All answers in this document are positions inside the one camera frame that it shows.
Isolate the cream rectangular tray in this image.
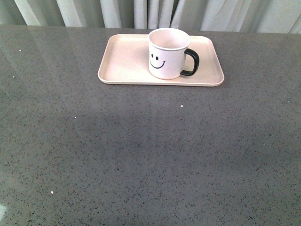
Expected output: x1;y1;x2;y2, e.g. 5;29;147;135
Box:
98;34;224;87

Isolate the grey pleated curtain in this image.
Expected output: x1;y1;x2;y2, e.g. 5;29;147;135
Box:
0;0;301;34

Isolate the white smiley mug black handle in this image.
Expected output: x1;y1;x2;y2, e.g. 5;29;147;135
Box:
148;28;200;80

